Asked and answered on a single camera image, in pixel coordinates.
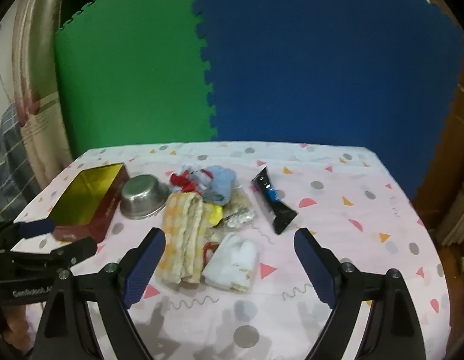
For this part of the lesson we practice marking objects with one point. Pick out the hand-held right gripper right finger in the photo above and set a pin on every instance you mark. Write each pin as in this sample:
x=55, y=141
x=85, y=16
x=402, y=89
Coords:
x=314, y=266

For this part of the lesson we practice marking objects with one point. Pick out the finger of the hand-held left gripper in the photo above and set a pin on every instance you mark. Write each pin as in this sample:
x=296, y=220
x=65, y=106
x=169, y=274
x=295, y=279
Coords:
x=67, y=252
x=37, y=227

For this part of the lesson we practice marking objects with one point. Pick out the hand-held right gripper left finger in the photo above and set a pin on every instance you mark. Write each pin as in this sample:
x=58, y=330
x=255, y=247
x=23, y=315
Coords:
x=145, y=262

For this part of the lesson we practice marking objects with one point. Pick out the orange checked towel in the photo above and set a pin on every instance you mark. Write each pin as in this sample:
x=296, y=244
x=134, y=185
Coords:
x=181, y=236

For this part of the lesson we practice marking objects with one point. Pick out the red tin box gold inside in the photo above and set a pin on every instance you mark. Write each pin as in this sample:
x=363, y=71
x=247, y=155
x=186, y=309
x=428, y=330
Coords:
x=85, y=195

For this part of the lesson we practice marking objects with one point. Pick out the white waffle cloth red trim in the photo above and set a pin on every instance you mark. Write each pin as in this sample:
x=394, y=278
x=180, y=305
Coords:
x=232, y=260

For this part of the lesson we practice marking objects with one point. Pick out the yellow soft item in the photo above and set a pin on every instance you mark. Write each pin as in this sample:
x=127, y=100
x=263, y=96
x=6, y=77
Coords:
x=215, y=215

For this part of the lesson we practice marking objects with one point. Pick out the red and white cloth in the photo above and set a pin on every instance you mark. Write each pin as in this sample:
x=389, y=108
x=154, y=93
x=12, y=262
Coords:
x=185, y=182

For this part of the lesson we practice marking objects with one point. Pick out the blue fuzzy sock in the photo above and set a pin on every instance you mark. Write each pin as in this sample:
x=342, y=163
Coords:
x=220, y=183

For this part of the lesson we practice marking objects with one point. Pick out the steel bowl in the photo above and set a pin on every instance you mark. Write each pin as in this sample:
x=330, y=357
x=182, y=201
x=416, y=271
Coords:
x=144, y=197

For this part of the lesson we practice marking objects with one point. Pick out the grey plaid blanket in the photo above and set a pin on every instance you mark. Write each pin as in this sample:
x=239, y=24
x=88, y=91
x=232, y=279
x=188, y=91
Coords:
x=10, y=157

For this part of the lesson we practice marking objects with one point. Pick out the black tube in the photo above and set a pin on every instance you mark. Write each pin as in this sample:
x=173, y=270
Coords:
x=273, y=198

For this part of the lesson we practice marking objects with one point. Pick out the pink printed tablecloth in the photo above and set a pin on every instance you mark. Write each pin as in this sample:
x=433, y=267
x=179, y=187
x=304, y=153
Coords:
x=367, y=202

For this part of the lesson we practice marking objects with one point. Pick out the clear plastic bag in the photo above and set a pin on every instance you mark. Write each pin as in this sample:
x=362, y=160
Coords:
x=237, y=212

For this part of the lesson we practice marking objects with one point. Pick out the green foam mat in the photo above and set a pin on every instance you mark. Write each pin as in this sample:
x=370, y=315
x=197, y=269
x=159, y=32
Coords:
x=134, y=63

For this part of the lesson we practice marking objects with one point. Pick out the brown wooden furniture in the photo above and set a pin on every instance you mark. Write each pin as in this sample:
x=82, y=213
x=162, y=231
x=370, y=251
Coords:
x=457, y=138

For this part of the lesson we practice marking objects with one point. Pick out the blue foam mat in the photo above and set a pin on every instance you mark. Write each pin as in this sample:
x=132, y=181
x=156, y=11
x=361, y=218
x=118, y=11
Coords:
x=329, y=63

